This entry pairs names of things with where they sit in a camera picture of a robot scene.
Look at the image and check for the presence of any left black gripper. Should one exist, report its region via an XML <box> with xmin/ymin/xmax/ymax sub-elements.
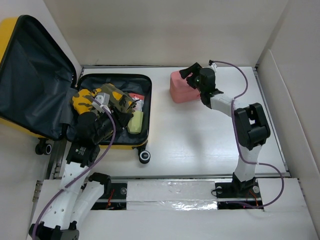
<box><xmin>92</xmin><ymin>105</ymin><xmax>132</xmax><ymax>143</ymax></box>

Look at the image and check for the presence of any pale yellow-green mug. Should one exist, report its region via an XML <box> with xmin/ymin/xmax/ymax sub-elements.
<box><xmin>127</xmin><ymin>111</ymin><xmax>144</xmax><ymax>134</ymax></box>

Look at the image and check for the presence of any clear plastic bag red label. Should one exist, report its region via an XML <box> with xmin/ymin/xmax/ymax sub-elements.
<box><xmin>129</xmin><ymin>93</ymin><xmax>145</xmax><ymax>112</ymax></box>

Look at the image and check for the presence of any pink cosmetic case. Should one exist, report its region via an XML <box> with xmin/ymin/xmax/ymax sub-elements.
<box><xmin>169</xmin><ymin>71</ymin><xmax>200</xmax><ymax>104</ymax></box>

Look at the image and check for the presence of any camouflage garment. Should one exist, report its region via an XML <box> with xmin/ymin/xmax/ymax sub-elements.
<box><xmin>70</xmin><ymin>83</ymin><xmax>137</xmax><ymax>115</ymax></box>

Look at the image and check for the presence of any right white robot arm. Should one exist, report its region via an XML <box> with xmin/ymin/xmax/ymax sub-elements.
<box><xmin>179</xmin><ymin>61</ymin><xmax>271</xmax><ymax>197</ymax></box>

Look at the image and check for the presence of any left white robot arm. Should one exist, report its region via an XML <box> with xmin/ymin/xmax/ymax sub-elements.
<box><xmin>29</xmin><ymin>106</ymin><xmax>130</xmax><ymax>240</ymax></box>

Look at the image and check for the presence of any yellow hard-shell suitcase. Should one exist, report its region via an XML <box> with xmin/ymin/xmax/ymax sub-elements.
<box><xmin>0</xmin><ymin>15</ymin><xmax>152</xmax><ymax>164</ymax></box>

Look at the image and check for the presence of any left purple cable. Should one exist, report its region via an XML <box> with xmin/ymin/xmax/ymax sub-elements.
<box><xmin>32</xmin><ymin>99</ymin><xmax>117</xmax><ymax>238</ymax></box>

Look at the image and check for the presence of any purple cable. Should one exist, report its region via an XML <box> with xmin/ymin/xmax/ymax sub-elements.
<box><xmin>208</xmin><ymin>59</ymin><xmax>285</xmax><ymax>209</ymax></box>
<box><xmin>32</xmin><ymin>99</ymin><xmax>117</xmax><ymax>238</ymax></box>

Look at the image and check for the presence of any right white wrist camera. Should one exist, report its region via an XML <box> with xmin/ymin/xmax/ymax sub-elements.
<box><xmin>208</xmin><ymin>59</ymin><xmax>218</xmax><ymax>73</ymax></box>

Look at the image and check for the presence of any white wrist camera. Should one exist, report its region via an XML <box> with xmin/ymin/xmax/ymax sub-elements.
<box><xmin>92</xmin><ymin>92</ymin><xmax>112</xmax><ymax>114</ymax></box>
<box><xmin>208</xmin><ymin>59</ymin><xmax>218</xmax><ymax>73</ymax></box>

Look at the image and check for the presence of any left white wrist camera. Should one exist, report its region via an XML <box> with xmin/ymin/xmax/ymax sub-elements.
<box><xmin>92</xmin><ymin>92</ymin><xmax>112</xmax><ymax>114</ymax></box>

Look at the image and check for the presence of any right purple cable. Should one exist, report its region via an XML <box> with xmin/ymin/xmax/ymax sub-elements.
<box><xmin>208</xmin><ymin>59</ymin><xmax>285</xmax><ymax>209</ymax></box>

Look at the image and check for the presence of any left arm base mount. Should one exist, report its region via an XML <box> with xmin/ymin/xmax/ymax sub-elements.
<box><xmin>87</xmin><ymin>172</ymin><xmax>128</xmax><ymax>211</ymax></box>

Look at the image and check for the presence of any metal rail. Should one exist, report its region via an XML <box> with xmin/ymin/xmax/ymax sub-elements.
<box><xmin>111</xmin><ymin>175</ymin><xmax>232</xmax><ymax>181</ymax></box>

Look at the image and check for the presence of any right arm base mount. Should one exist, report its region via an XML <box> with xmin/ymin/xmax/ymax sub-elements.
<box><xmin>211</xmin><ymin>173</ymin><xmax>263</xmax><ymax>210</ymax></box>

